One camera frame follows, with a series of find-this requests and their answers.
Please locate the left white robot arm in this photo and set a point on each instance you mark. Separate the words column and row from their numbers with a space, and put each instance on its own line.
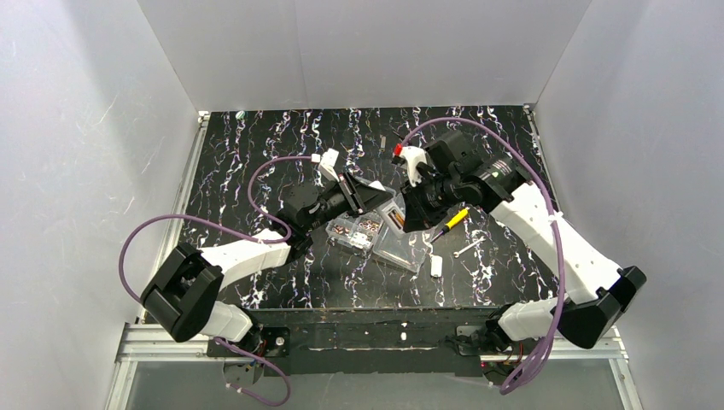
column 183, row 294

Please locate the white remote control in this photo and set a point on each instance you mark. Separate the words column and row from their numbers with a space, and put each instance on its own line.
column 386, row 213

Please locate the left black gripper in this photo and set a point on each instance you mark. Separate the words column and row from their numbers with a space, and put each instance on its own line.
column 350, row 192

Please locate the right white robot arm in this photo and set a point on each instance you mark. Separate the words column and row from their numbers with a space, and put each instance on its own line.
column 596, row 290

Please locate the clear plastic parts box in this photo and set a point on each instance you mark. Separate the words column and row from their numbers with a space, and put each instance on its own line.
column 369, row 235

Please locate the small silver wrench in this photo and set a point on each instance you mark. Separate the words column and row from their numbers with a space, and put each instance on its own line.
column 468, row 247

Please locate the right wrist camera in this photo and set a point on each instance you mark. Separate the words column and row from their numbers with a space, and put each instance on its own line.
column 414, row 161

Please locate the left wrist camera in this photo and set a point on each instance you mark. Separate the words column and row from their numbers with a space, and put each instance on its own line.
column 325, row 163

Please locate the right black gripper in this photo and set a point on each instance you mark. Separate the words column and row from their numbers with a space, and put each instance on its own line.
column 417, row 200

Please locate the white battery cover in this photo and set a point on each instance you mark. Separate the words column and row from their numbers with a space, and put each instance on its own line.
column 435, row 266

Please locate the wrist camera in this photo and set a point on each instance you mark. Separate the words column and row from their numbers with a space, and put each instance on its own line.
column 414, row 161
column 325, row 163

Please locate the yellow handled screwdriver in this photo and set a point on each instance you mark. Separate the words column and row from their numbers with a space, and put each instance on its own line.
column 448, row 226

